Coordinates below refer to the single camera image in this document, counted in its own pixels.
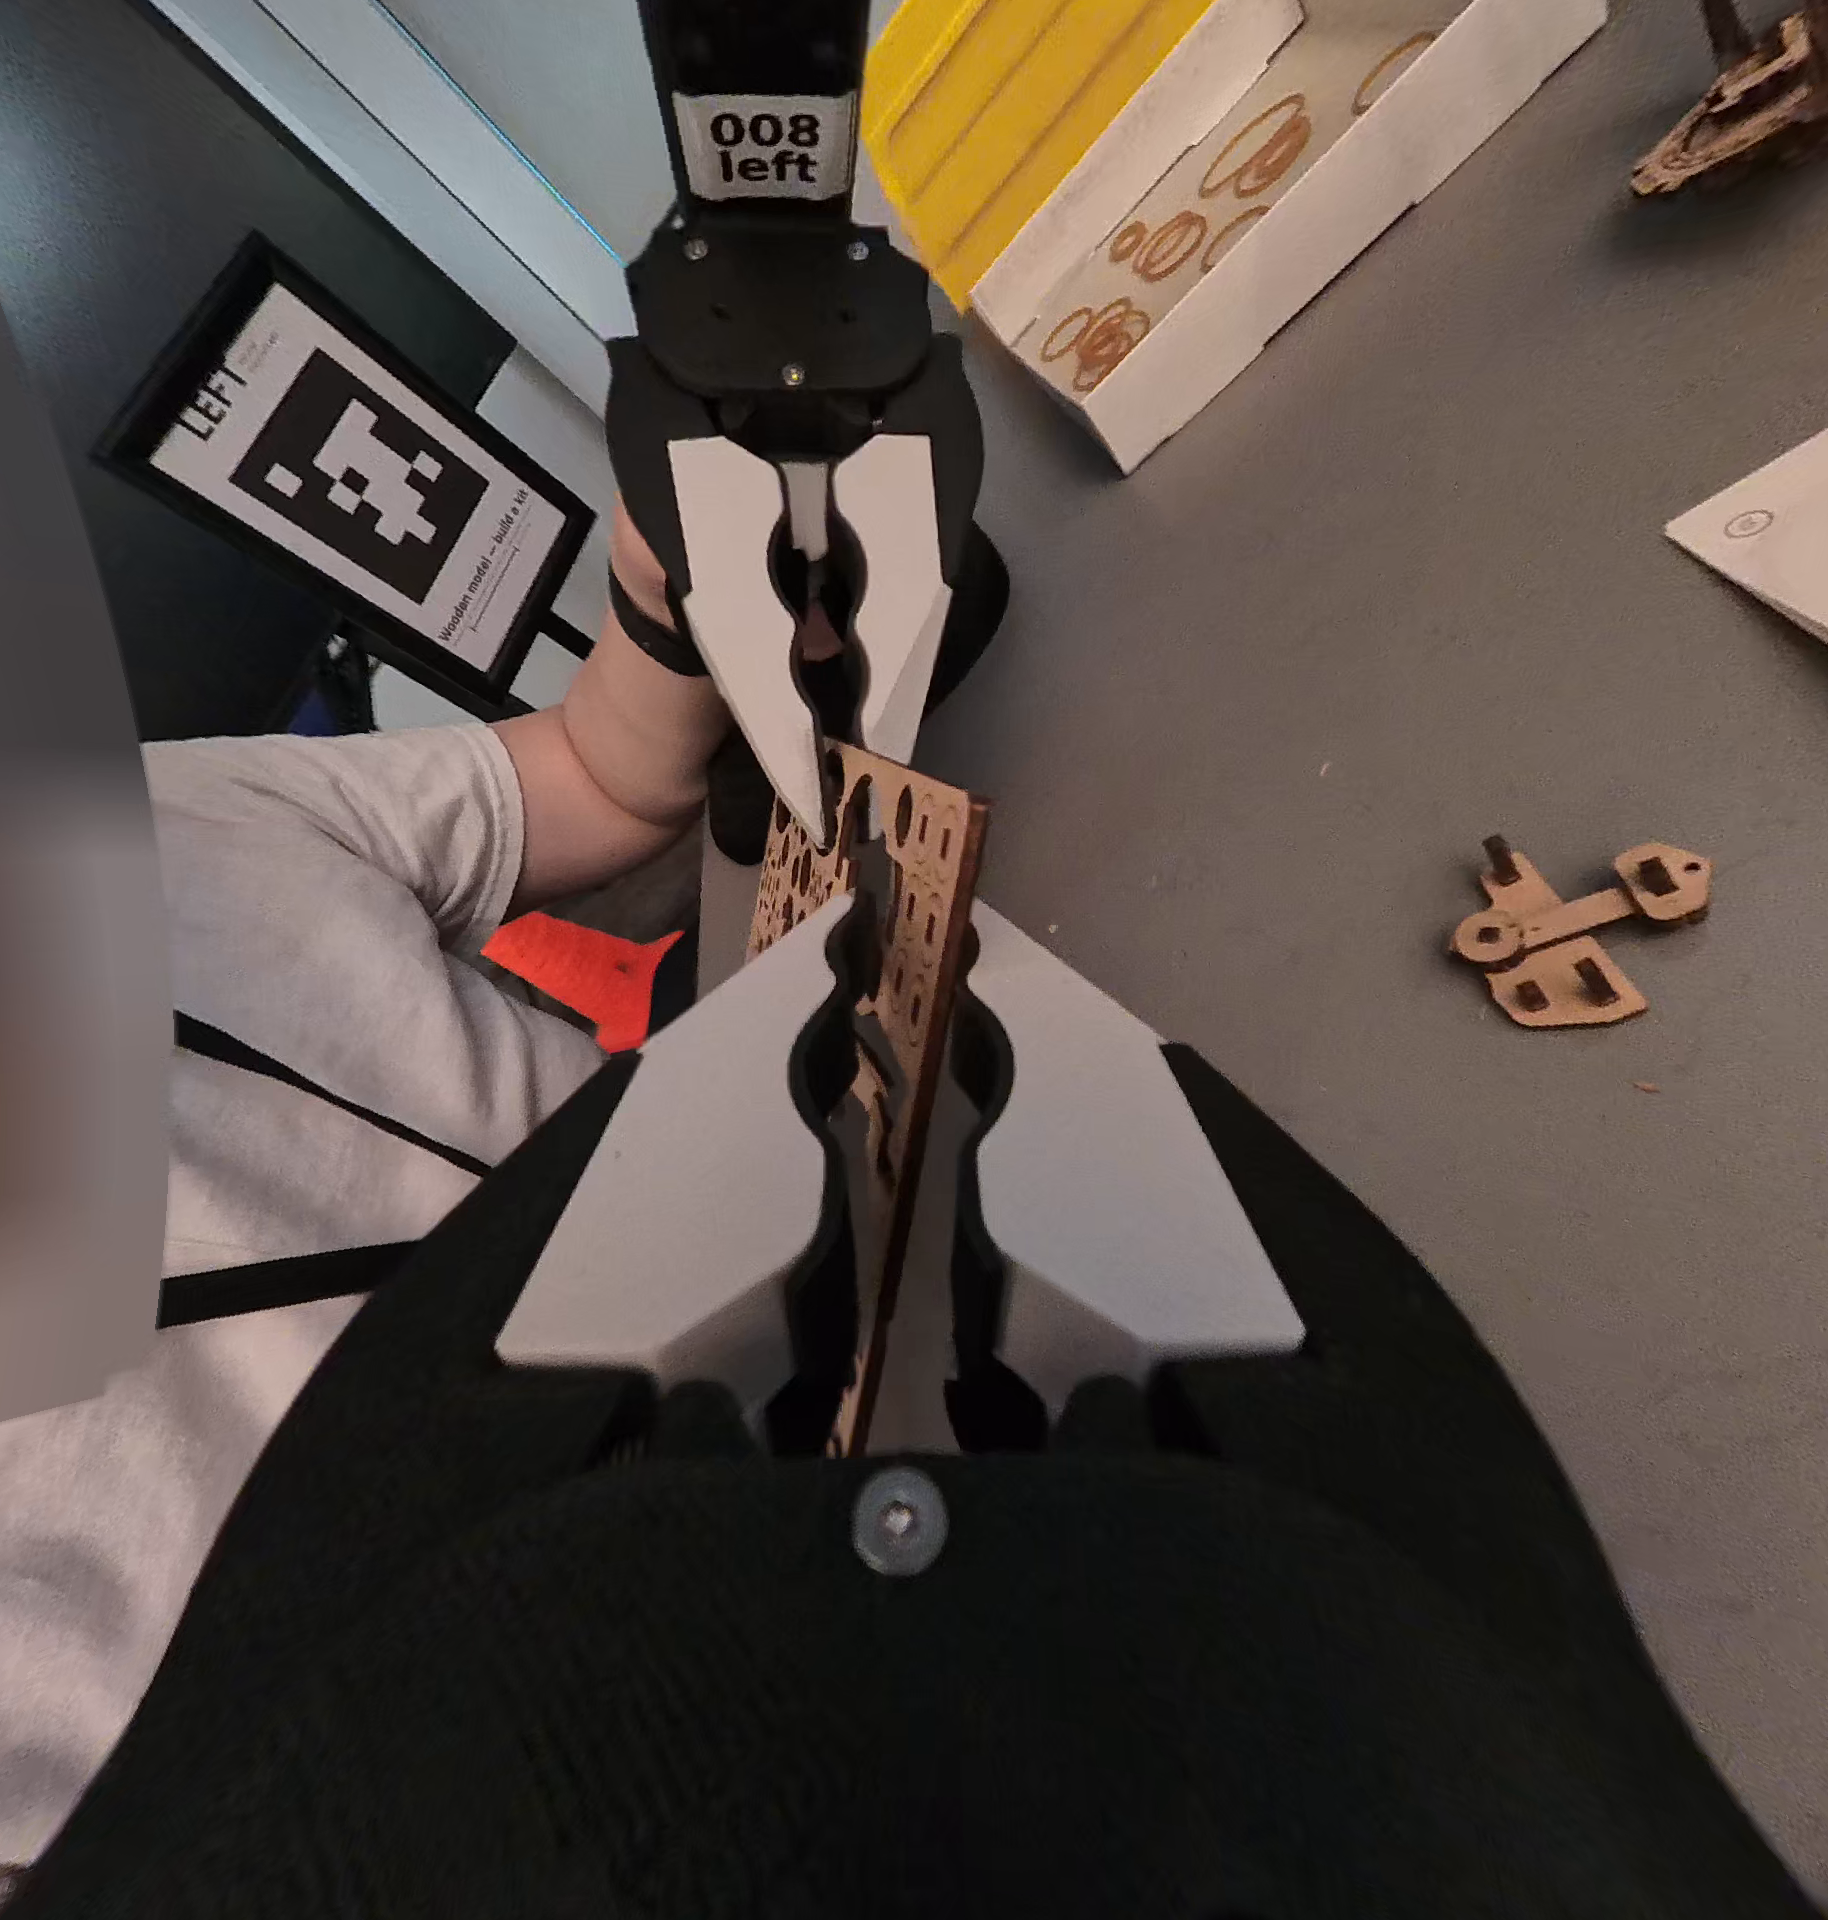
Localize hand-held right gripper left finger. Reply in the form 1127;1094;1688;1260
495;889;879;1427

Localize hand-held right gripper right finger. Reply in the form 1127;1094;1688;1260
943;898;1309;1425

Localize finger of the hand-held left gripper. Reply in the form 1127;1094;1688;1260
827;434;959;767
667;434;840;845

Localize large wooden parts sheet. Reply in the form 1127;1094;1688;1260
742;737;994;1457

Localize person's left forearm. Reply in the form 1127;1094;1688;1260
487;646;744;919

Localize assembled wooden model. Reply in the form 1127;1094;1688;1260
1631;0;1828;200

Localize person's left hand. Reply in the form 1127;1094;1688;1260
609;500;690;605

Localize black wristband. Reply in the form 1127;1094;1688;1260
609;568;714;680

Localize red paper tag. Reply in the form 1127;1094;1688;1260
483;916;685;1053

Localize white cardboard box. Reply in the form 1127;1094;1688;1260
974;0;1605;474

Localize black framed marker sign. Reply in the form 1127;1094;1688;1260
93;231;599;721

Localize person in white shirt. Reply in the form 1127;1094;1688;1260
0;725;625;1869

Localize small wooden pegged assembly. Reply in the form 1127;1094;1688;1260
1446;839;1715;1033

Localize white instruction booklet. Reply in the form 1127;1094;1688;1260
1663;404;1828;669

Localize black lanyard strap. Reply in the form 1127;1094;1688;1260
156;1012;494;1336

